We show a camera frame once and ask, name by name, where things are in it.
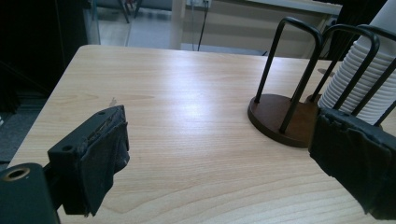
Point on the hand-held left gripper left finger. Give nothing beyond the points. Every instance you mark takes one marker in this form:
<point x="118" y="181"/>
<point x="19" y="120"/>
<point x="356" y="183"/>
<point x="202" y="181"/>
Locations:
<point x="87" y="155"/>

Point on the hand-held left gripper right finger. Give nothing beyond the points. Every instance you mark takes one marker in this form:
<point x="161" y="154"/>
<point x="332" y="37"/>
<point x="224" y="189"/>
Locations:
<point x="355" y="152"/>

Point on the stack of white paper cups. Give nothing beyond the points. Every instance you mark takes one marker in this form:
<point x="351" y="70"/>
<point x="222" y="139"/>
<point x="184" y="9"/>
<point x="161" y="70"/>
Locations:
<point x="336" y="84"/>

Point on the dark cabinet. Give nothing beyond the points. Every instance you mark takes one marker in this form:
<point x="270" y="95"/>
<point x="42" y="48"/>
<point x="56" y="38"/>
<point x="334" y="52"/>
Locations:
<point x="37" y="46"/>

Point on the dark chair legs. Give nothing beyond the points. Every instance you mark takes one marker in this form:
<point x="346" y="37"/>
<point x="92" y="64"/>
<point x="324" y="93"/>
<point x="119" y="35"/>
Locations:
<point x="125" y="11"/>

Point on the white background desk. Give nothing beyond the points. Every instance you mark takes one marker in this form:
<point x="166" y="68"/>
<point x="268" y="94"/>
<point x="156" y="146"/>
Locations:
<point x="249" y="31"/>

